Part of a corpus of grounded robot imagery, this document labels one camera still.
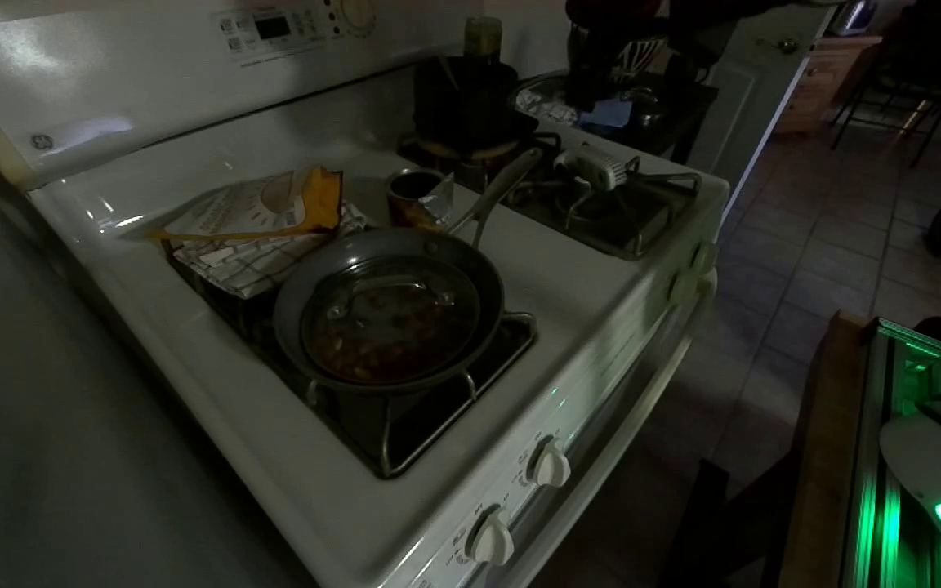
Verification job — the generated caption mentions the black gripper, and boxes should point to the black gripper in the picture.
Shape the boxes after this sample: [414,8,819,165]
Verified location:
[566,0,663,113]

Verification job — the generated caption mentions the copper cup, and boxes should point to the copper cup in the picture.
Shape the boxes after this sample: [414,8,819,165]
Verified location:
[382,166,457,232]

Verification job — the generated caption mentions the green lit robot cart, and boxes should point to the green lit robot cart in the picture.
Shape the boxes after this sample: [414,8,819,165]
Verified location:
[840,314,941,588]

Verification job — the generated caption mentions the black burner grate under pot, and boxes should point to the black burner grate under pot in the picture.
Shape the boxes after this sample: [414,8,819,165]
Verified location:
[398,127,706,264]

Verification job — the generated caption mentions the white gas stove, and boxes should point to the white gas stove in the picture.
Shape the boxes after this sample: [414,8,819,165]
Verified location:
[0,0,736,588]

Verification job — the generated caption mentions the green bottle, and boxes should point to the green bottle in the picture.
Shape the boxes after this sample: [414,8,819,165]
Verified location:
[462,14,507,63]

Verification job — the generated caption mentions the checked dish towel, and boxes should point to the checked dish towel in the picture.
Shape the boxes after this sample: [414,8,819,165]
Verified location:
[166,206,373,305]

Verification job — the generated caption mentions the white oven door handle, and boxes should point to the white oven door handle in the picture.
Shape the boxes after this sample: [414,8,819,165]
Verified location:
[507,275,718,588]

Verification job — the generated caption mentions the black pot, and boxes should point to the black pot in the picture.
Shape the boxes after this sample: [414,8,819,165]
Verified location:
[410,52,539,158]

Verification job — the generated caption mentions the zebra striped bowl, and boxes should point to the zebra striped bowl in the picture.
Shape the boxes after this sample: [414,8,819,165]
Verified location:
[612,36,675,79]

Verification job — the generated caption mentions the grey frying pan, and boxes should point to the grey frying pan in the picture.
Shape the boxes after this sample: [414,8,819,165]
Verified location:
[267,145,550,398]

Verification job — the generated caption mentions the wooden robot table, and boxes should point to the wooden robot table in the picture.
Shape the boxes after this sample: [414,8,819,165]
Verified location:
[774,312,889,588]

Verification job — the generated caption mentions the black burner grate under pan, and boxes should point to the black burner grate under pan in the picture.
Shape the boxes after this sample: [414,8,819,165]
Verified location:
[163,241,541,485]

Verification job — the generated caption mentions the black mug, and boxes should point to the black mug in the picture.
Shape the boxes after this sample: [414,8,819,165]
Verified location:
[658,45,715,109]

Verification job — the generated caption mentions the grey robot base mount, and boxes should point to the grey robot base mount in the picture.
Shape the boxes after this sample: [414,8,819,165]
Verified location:
[876,413,941,534]

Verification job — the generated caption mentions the orange and white food package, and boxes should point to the orange and white food package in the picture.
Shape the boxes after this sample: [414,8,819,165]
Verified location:
[156,159,348,250]

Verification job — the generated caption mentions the stove control display panel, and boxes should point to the stove control display panel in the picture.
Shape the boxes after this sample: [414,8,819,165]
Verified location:
[213,0,382,60]

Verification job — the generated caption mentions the dark chair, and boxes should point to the dark chair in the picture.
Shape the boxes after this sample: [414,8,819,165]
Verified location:
[826,0,941,171]

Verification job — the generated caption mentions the blue sponge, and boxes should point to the blue sponge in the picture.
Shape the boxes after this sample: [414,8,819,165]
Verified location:
[578,96,638,138]

